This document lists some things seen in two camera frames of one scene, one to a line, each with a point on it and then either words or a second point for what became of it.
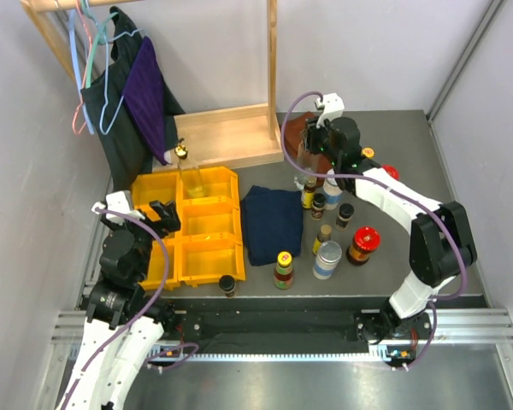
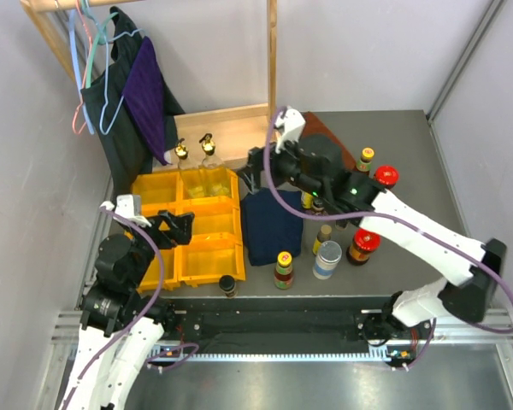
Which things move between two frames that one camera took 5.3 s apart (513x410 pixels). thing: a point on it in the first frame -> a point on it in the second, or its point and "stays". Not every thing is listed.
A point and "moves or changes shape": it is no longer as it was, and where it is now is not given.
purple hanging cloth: x=144 y=97 stays
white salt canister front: x=327 y=260 stays
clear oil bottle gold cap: x=309 y=160 moves or changes shape
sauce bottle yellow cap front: x=283 y=278 stays
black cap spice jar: x=227 y=284 stays
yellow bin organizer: x=208 y=247 stays
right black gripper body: x=318 y=140 -> x=285 y=167
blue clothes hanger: x=80 y=81 stays
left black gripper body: x=146 y=230 -> x=162 y=237
